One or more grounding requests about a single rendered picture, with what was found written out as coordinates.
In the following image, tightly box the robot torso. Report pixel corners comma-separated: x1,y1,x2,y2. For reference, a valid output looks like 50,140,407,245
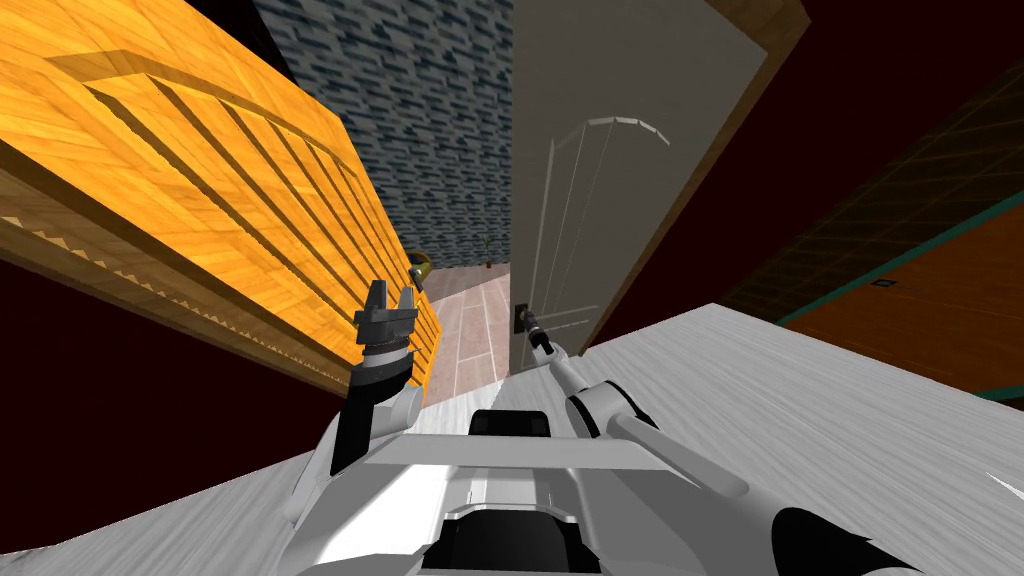
276,408,725,576

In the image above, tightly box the pale grey panelled door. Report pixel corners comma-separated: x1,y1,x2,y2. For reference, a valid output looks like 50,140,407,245
508,0,770,379

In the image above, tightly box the orange wooden slatted door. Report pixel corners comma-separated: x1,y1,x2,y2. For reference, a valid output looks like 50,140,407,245
0,0,444,391

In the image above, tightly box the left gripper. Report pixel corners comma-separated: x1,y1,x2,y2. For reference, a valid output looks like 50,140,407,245
353,279,420,347

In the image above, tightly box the yellow and black door handle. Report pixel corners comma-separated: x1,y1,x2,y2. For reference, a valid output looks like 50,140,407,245
407,251,438,294

